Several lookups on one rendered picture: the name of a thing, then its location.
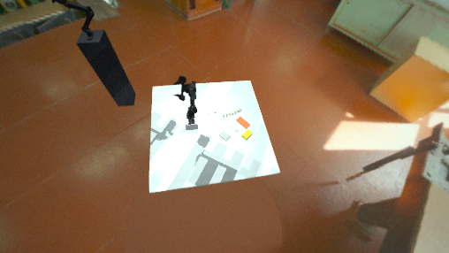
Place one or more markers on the yellow rectangular block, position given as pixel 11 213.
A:
pixel 246 134

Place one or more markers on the orange flat square tile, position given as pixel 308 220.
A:
pixel 243 122

